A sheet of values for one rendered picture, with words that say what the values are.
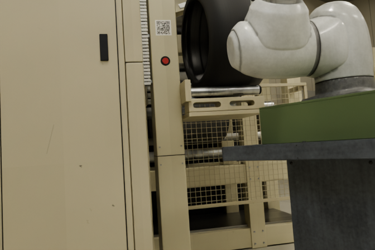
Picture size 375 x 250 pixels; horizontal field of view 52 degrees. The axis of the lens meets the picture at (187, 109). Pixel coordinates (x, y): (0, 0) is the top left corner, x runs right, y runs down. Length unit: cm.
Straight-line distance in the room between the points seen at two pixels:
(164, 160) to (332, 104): 100
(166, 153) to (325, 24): 97
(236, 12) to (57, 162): 104
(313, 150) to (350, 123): 10
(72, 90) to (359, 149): 71
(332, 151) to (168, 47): 113
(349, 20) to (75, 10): 73
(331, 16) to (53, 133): 79
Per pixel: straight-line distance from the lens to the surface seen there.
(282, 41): 99
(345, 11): 112
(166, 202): 178
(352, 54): 109
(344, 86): 108
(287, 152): 95
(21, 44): 111
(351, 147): 86
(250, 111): 177
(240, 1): 178
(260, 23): 99
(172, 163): 177
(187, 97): 168
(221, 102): 173
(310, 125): 98
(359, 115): 92
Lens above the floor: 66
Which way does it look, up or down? 5 degrees up
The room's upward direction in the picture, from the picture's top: 4 degrees counter-clockwise
